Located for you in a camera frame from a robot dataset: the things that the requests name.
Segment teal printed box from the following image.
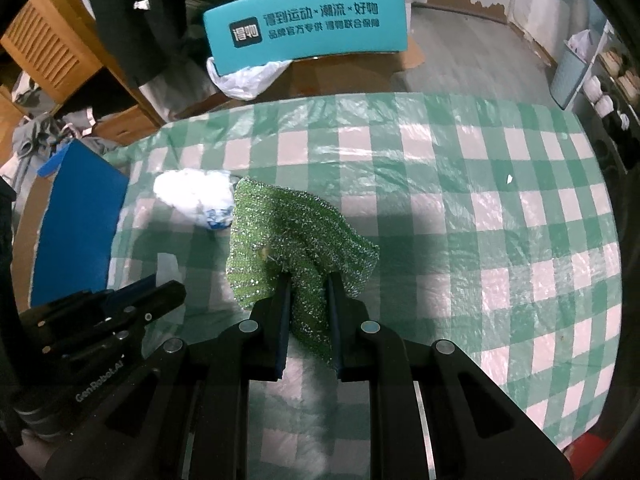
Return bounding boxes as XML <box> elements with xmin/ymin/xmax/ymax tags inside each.
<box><xmin>203</xmin><ymin>0</ymin><xmax>408</xmax><ymax>75</ymax></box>

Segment wooden louvered wardrobe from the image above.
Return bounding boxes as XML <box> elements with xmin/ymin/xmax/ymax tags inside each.
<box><xmin>1</xmin><ymin>0</ymin><xmax>165</xmax><ymax>162</ymax></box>

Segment green checked tablecloth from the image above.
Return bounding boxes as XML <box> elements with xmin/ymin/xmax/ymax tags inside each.
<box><xmin>108</xmin><ymin>93</ymin><xmax>622</xmax><ymax>446</ymax></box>

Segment dark hanging jackets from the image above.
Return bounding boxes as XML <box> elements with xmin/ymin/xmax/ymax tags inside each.
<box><xmin>79</xmin><ymin>0</ymin><xmax>327</xmax><ymax>89</ymax></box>

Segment brown cardboard box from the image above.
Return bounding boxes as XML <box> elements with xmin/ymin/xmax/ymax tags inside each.
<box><xmin>179</xmin><ymin>34</ymin><xmax>426</xmax><ymax>122</ymax></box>

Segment white crumpled plastic bag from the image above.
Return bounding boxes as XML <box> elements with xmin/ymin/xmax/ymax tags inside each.
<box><xmin>153</xmin><ymin>168</ymin><xmax>239</xmax><ymax>231</ymax></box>

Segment blue cardboard shoe box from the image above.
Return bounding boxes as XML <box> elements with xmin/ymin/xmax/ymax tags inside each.
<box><xmin>11</xmin><ymin>141</ymin><xmax>128</xmax><ymax>312</ymax></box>

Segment grey shoe rack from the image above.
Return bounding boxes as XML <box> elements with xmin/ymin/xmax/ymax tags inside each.
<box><xmin>550</xmin><ymin>22</ymin><xmax>639</xmax><ymax>171</ymax></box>

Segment white plastic bag under box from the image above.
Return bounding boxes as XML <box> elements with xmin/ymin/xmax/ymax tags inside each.
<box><xmin>206</xmin><ymin>56</ymin><xmax>292</xmax><ymax>102</ymax></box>

